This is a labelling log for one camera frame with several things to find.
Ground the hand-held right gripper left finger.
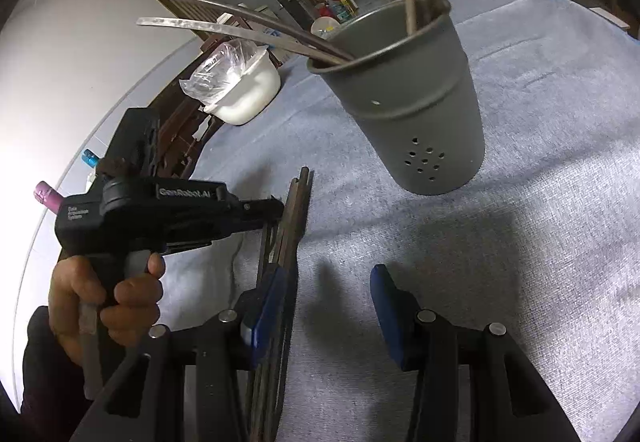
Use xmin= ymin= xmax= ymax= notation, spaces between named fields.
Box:
xmin=90 ymin=264 xmax=290 ymax=442

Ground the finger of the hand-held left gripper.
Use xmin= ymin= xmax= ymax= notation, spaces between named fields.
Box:
xmin=237 ymin=197 xmax=287 ymax=229

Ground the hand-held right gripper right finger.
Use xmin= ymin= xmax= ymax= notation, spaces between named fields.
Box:
xmin=370 ymin=264 xmax=583 ymax=442

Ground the bundle of metal chopsticks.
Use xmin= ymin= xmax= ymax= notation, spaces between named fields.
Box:
xmin=242 ymin=167 xmax=316 ymax=442

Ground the grey perforated utensil holder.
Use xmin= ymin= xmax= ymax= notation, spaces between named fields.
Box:
xmin=306 ymin=0 xmax=487 ymax=197

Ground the person's left forearm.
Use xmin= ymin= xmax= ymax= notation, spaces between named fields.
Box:
xmin=20 ymin=307 xmax=101 ymax=415

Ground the person's left hand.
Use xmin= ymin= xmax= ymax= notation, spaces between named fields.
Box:
xmin=48 ymin=252 xmax=166 ymax=365

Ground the purple thermos bottle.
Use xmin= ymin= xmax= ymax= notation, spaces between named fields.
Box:
xmin=32 ymin=181 xmax=65 ymax=213

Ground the dark wooden sideboard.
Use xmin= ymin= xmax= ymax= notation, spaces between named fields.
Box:
xmin=155 ymin=37 xmax=281 ymax=183

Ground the white bowl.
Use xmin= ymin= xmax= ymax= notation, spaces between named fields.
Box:
xmin=202 ymin=53 xmax=282 ymax=126

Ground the clear plastic bag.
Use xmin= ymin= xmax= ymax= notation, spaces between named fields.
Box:
xmin=179 ymin=41 xmax=271 ymax=110

